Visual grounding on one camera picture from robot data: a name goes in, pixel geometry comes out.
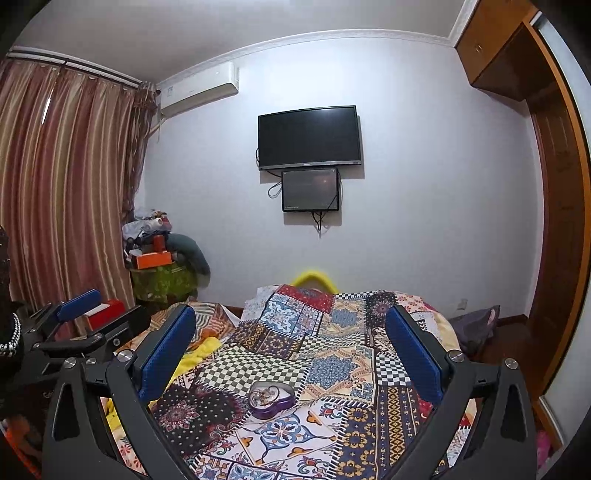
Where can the small red box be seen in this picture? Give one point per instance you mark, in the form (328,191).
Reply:
(159,242)

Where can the wooden overhead cabinet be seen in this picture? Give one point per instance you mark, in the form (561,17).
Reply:
(494,46)

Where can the colourful printed cloth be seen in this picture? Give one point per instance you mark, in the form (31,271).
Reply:
(23,438)

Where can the pile of plastic bags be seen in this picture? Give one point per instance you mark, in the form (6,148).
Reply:
(143,228)

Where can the white wall socket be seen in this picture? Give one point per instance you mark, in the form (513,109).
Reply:
(461,304)

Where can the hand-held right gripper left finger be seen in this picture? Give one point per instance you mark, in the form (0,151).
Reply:
(164,350)

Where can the pink cloth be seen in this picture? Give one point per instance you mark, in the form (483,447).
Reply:
(549,446)

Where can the curtain rail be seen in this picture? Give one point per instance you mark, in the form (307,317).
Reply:
(69,64)

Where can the white air conditioner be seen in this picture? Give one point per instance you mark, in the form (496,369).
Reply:
(198,87)

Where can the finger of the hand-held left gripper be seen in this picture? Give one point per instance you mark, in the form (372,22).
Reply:
(124,323)
(78,307)

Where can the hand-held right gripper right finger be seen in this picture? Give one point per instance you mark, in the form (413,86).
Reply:
(412,350)

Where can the wooden wardrobe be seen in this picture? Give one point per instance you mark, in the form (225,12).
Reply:
(561,207)

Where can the purple heart-shaped tin box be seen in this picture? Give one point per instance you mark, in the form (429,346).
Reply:
(277,407)

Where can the white patterned cloth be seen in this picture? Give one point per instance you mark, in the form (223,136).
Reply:
(258,302)

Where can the brown striped blanket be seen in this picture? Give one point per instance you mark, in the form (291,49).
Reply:
(212,318)

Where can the striped brown curtain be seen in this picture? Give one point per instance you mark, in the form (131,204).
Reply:
(69,184)

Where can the patchwork printed blanket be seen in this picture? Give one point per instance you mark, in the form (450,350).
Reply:
(323,369)

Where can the orange box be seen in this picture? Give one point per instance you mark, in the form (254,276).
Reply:
(152,261)

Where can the yellow blanket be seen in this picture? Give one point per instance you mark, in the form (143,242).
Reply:
(203,353)

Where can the small black monitor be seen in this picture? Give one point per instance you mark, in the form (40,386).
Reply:
(310,190)

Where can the red and white box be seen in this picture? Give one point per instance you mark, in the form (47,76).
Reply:
(108,314)

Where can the green patterned cloth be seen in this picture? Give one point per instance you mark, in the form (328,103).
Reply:
(161,284)

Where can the black wall television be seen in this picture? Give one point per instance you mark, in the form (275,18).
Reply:
(309,136)

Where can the yellow curved object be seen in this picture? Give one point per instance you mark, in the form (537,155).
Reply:
(314,277)

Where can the dark grey bag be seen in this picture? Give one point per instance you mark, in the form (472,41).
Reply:
(475,325)

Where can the dark green cushion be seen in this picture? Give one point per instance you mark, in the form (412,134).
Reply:
(191,254)

